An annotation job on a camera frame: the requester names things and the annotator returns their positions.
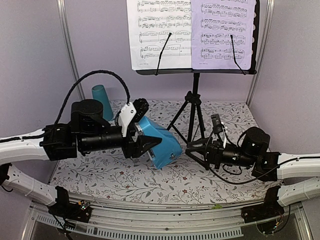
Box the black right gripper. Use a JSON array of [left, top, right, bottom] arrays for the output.
[[185, 137, 256, 170]]

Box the green tape piece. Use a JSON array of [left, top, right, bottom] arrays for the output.
[[211, 204, 223, 210]]

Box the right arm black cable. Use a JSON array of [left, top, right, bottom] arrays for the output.
[[203, 132, 288, 186]]

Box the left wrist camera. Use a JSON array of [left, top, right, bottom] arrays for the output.
[[115, 98, 149, 138]]

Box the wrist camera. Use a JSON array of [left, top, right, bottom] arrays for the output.
[[210, 114, 227, 148], [115, 98, 149, 138]]

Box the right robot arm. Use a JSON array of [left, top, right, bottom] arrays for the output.
[[185, 125, 320, 223]]

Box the aluminium frame post right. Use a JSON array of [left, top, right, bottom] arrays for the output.
[[246, 0, 275, 108]]

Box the black music stand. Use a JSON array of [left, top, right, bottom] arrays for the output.
[[134, 0, 261, 171]]

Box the blue metronome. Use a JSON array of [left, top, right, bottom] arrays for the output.
[[135, 116, 183, 170]]

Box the sheet music booklet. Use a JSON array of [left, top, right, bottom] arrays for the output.
[[126, 0, 192, 71]]

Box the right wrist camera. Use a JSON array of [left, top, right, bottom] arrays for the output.
[[210, 114, 227, 148]]

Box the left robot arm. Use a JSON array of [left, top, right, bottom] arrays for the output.
[[0, 98, 162, 223]]

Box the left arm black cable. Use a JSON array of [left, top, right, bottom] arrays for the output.
[[54, 69, 132, 126]]

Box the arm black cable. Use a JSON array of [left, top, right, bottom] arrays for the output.
[[54, 69, 132, 126], [203, 132, 288, 186]]

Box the floral table mat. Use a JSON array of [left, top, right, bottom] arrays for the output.
[[50, 100, 282, 205]]

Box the purple sheet music page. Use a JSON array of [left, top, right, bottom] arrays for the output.
[[191, 0, 257, 70]]

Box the teal ceramic vase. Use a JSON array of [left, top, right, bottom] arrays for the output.
[[91, 84, 114, 121]]

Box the aluminium front rail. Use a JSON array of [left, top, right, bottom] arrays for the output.
[[22, 196, 314, 240]]

